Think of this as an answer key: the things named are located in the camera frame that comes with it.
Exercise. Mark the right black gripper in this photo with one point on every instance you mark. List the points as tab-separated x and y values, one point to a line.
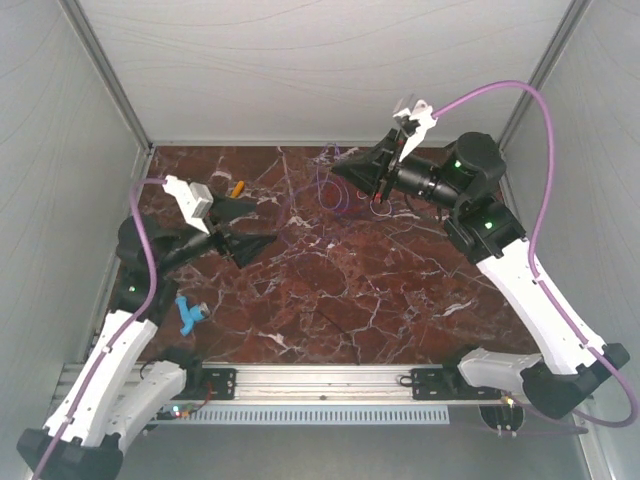
367	172

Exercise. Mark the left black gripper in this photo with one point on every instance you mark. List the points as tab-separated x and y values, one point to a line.
243	247

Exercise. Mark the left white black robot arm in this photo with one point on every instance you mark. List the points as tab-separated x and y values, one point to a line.
90	431

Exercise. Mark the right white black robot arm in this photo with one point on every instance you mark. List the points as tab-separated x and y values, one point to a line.
572	361

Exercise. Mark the blue plastic clamp tool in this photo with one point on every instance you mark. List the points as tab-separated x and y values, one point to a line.
191	315

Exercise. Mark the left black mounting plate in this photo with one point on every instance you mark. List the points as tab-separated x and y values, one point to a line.
216	384

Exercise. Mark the black mounting plate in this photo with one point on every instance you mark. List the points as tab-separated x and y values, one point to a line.
216	384
447	384

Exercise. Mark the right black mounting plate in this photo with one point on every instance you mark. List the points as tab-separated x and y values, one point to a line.
447	384

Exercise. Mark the yellow handle flat screwdriver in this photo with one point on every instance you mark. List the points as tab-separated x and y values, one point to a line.
238	189

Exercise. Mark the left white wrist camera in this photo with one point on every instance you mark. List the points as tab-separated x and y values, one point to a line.
194	201

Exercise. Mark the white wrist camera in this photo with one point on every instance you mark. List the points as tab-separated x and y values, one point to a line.
415	118
194	201

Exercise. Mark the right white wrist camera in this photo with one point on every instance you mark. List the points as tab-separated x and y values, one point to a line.
415	118

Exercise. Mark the grey slotted cable duct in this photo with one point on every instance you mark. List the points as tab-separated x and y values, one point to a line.
322	415

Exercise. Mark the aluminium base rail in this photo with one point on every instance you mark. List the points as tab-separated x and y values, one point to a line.
297	384

